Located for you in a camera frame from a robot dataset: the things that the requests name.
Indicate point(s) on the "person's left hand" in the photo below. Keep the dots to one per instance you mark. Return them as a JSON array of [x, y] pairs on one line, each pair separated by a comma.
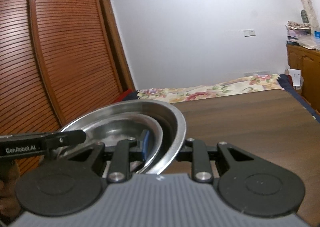
[[9, 203]]

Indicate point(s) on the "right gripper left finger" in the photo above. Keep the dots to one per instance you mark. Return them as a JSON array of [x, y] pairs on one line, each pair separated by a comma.
[[73, 183]]

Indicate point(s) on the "white wall switch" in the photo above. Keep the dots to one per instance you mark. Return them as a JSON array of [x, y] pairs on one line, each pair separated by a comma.
[[249, 33]]

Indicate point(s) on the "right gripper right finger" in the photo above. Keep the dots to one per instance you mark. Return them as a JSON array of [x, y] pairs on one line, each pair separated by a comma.
[[245, 182]]

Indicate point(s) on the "wooden sideboard cabinet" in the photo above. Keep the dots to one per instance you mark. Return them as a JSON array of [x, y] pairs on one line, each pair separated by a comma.
[[307, 61]]

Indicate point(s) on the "small steel bowl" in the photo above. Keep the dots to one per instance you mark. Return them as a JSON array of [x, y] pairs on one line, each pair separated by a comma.
[[110, 129]]

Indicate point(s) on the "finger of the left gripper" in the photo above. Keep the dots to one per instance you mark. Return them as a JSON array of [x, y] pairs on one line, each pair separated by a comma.
[[62, 139]]

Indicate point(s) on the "large steel bowl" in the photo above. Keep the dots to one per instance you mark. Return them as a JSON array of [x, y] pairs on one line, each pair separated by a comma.
[[170, 119]]

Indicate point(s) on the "wall power strip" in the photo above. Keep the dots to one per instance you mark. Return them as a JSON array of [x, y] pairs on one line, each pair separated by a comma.
[[258, 73]]

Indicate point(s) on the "floral bed blanket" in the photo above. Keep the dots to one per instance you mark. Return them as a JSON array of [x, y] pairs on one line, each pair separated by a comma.
[[237, 86]]

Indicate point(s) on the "wooden louvered wardrobe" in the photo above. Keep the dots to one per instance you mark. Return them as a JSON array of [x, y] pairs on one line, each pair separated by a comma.
[[56, 63]]

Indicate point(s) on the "pile of folded fabric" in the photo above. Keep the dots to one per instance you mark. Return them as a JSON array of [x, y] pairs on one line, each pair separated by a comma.
[[297, 30]]

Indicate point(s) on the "white paper box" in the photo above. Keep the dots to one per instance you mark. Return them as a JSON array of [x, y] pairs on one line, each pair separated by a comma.
[[296, 77]]

